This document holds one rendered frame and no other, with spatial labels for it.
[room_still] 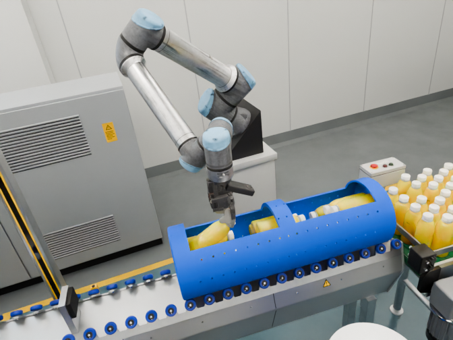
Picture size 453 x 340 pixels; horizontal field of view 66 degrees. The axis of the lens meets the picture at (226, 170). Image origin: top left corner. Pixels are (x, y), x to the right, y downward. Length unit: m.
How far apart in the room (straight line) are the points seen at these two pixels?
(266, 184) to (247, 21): 2.34
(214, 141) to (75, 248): 2.19
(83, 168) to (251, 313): 1.72
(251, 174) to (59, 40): 2.41
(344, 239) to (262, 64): 3.08
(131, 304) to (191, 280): 0.35
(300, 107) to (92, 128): 2.82
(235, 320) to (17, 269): 2.13
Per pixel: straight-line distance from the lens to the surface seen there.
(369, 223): 1.46
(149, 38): 1.53
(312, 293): 1.56
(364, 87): 5.14
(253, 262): 1.31
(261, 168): 2.06
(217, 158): 1.12
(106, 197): 2.86
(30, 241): 1.72
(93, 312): 1.60
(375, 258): 1.65
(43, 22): 3.77
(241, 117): 1.96
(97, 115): 2.59
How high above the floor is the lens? 2.05
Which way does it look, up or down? 30 degrees down
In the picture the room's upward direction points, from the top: 7 degrees counter-clockwise
